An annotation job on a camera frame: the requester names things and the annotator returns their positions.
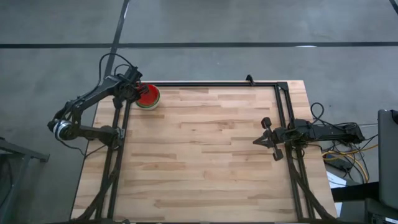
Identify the grey computer case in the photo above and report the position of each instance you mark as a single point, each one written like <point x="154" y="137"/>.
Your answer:
<point x="388" y="155"/>

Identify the red plastic bowl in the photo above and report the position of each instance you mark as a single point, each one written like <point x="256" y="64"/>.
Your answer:
<point x="152" y="98"/>

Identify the white paper sheet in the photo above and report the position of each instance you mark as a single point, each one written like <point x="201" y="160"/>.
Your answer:
<point x="334" y="180"/>

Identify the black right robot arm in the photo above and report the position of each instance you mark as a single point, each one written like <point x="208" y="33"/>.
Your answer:
<point x="329" y="132"/>

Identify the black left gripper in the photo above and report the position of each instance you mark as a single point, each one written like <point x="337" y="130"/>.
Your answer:
<point x="129" y="85"/>

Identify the black aluminium rig frame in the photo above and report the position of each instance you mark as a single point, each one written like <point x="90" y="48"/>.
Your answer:
<point x="217" y="84"/>

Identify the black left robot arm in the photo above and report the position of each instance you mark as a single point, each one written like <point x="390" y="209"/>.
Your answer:
<point x="90" y="95"/>

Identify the black bracket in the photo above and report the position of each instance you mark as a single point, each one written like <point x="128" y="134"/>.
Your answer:
<point x="250" y="80"/>

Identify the black beam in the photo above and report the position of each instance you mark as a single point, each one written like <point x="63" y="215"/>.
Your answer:
<point x="357" y="191"/>

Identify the black power strip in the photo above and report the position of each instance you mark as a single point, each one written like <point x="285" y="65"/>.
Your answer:
<point x="339" y="163"/>

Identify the green plastic bowl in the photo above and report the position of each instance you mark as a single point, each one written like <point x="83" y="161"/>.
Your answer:
<point x="140" y="105"/>

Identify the grey metal stand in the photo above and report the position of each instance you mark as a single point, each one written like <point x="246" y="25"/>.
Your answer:
<point x="18" y="152"/>

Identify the white ribbed bowl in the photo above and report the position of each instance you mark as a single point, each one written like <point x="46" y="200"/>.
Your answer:
<point x="154" y="107"/>

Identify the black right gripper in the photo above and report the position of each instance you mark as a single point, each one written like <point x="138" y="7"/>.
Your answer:
<point x="278" y="137"/>

